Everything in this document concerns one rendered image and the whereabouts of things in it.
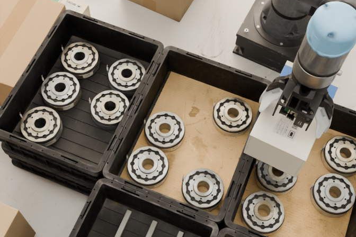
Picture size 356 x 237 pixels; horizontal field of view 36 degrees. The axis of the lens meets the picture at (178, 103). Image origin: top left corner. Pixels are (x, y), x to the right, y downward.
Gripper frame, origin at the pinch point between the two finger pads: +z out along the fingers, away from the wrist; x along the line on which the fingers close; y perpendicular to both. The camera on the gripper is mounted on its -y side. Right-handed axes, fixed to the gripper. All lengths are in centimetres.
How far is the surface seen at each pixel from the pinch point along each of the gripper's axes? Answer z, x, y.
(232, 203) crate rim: 18.3, -3.6, 17.3
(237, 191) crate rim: 18.3, -4.0, 14.2
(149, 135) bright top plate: 25.6, -30.1, 8.3
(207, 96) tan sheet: 28.6, -22.5, -10.3
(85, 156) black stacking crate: 28, -42, 20
